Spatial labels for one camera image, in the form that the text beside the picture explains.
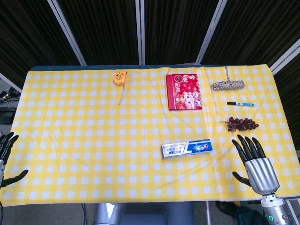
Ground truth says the coiled twine rope bundle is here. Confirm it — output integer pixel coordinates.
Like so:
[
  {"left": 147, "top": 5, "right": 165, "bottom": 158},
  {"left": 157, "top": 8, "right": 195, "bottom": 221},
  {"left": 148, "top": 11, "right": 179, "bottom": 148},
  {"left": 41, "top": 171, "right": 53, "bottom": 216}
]
[{"left": 210, "top": 67, "right": 246, "bottom": 91}]

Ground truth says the blue silver toothpaste box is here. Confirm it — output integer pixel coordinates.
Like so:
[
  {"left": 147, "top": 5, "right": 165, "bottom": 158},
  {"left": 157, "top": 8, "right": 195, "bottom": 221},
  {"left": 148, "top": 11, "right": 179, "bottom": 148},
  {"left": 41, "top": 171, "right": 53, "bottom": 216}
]
[{"left": 161, "top": 138, "right": 215, "bottom": 161}]

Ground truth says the yellow white checkered tablecloth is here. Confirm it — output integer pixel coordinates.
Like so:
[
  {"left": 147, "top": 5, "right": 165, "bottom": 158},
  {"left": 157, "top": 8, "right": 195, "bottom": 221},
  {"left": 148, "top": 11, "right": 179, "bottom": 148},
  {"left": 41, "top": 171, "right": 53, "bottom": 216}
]
[{"left": 0, "top": 66, "right": 300, "bottom": 208}]

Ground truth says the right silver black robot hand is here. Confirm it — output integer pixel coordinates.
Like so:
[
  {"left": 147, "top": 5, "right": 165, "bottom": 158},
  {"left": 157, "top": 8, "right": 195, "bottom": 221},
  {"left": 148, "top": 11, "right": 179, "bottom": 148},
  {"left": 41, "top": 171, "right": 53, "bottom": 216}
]
[{"left": 231, "top": 134, "right": 280, "bottom": 195}]

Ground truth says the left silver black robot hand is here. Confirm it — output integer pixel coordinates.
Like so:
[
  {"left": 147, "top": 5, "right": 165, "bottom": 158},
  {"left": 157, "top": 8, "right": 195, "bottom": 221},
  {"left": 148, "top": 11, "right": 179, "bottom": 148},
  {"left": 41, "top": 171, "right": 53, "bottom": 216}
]
[{"left": 0, "top": 132, "right": 29, "bottom": 188}]

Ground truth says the black cable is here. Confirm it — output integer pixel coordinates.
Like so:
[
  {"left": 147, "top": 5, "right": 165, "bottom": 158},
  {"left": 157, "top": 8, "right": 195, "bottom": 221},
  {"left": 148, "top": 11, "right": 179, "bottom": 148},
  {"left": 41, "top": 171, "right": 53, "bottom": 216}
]
[{"left": 81, "top": 203, "right": 88, "bottom": 225}]

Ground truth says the orange tape measure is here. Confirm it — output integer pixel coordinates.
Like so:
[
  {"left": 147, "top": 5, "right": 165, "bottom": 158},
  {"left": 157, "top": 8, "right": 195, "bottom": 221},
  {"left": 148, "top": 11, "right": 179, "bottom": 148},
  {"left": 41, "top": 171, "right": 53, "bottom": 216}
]
[{"left": 112, "top": 70, "right": 128, "bottom": 105}]

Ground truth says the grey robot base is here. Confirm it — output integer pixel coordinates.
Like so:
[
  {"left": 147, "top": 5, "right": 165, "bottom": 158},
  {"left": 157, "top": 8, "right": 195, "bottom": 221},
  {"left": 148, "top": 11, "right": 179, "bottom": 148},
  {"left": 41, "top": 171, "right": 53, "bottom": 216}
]
[{"left": 93, "top": 202, "right": 195, "bottom": 225}]

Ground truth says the green white marker pen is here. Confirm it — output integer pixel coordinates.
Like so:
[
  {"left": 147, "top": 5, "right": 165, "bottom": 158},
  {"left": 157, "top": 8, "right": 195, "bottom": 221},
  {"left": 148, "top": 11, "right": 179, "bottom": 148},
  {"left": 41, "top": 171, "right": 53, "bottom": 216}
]
[{"left": 226, "top": 101, "right": 256, "bottom": 108}]

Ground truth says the red spiral desk calendar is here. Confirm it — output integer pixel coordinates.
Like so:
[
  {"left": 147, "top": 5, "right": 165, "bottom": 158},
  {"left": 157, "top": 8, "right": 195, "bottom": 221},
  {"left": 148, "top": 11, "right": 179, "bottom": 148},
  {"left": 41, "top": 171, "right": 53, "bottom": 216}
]
[{"left": 165, "top": 73, "right": 203, "bottom": 111}]

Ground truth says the dark red grape bunch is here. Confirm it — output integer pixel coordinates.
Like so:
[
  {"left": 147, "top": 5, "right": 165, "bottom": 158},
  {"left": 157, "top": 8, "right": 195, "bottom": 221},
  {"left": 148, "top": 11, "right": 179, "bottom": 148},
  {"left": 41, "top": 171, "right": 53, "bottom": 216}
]
[{"left": 218, "top": 116, "right": 260, "bottom": 132}]

